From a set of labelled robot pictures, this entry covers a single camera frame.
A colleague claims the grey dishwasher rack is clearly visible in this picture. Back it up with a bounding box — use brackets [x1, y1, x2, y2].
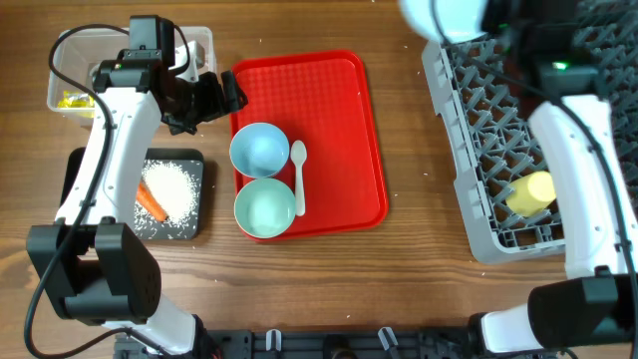
[422, 1, 637, 264]

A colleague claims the white plastic spoon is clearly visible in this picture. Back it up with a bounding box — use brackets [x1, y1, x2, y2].
[290, 140, 307, 216]

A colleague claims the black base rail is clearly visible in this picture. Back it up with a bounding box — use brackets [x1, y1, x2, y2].
[113, 326, 475, 359]

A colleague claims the light blue plate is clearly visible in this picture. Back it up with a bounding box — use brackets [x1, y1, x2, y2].
[399, 0, 487, 43]

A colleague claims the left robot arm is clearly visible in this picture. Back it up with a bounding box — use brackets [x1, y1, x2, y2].
[27, 58, 248, 358]

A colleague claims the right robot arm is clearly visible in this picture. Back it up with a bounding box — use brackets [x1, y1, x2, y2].
[473, 1, 637, 353]

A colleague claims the red serving tray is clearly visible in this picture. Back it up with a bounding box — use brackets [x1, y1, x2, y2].
[229, 50, 389, 241]

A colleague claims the black plastic tray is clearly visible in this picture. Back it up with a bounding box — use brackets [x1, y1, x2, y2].
[82, 146, 204, 240]

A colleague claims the clear plastic bin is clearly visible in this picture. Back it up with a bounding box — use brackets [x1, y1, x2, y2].
[47, 26, 217, 128]

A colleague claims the white rice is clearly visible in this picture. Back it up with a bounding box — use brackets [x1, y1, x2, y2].
[134, 160, 203, 240]

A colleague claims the yellow candy wrapper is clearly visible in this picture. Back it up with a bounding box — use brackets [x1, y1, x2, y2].
[57, 91, 95, 119]

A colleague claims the green bowl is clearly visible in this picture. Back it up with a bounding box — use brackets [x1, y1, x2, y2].
[234, 179, 296, 239]

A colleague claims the yellow plastic cup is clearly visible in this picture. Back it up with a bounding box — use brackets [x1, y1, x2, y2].
[505, 172, 556, 217]

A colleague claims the light blue bowl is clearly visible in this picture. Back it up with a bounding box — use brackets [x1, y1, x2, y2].
[229, 123, 290, 179]

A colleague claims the orange carrot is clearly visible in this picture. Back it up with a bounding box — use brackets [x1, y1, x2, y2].
[136, 181, 167, 222]

